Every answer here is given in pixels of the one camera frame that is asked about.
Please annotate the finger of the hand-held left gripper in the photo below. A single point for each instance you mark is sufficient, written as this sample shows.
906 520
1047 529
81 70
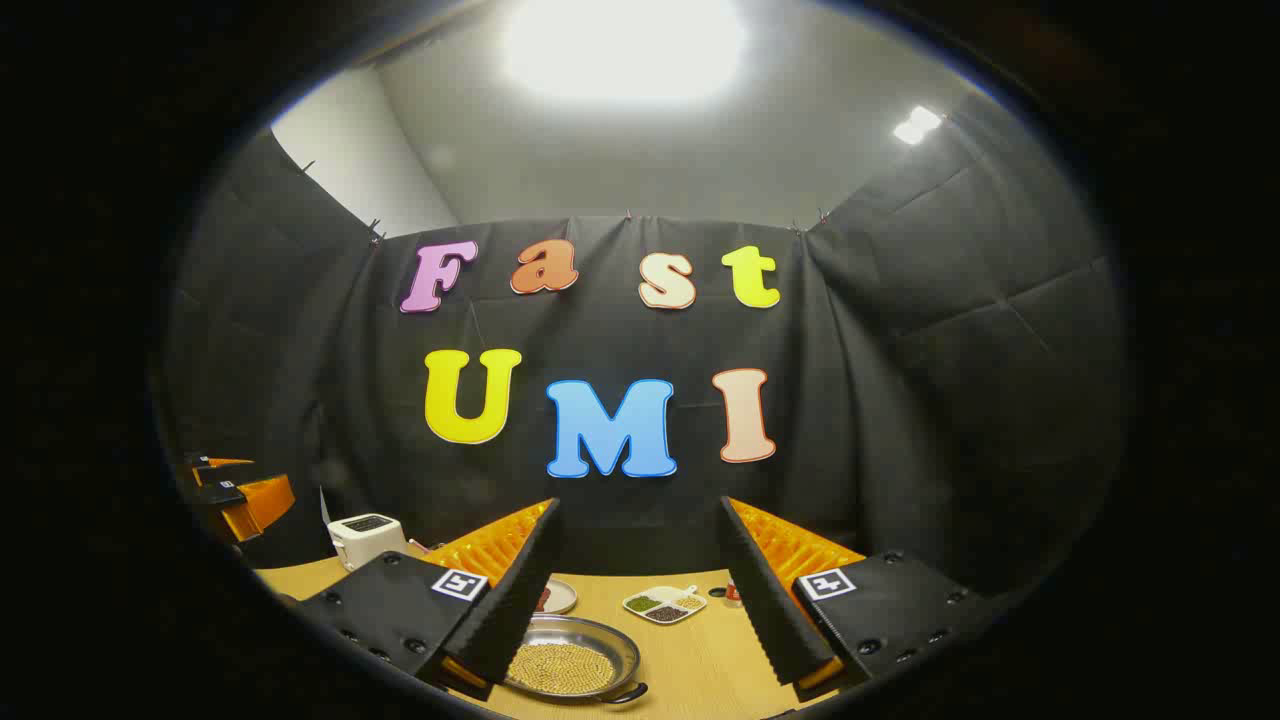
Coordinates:
255 505
222 465

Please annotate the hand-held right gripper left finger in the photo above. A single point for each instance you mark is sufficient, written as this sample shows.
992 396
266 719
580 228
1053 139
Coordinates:
515 600

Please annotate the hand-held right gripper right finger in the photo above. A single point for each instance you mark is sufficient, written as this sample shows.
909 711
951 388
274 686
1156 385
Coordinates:
765 600

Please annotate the clear water bottle red label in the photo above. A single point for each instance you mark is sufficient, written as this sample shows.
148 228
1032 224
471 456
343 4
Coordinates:
734 595

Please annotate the white round plate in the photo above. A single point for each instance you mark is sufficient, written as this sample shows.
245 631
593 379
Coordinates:
562 597

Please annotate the pile of yellow soybeans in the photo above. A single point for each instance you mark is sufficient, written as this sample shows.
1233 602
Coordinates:
560 668

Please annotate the white divided bean dish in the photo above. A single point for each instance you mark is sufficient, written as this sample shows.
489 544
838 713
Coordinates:
665 605

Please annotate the white toaster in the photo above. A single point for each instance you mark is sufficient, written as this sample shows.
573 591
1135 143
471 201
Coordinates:
365 540

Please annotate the black backdrop cloth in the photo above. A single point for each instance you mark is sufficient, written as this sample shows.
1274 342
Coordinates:
600 340

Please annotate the small ceiling light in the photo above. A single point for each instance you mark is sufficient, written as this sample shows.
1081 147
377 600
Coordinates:
916 125

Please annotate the large ceiling light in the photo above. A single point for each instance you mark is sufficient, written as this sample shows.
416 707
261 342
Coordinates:
625 45

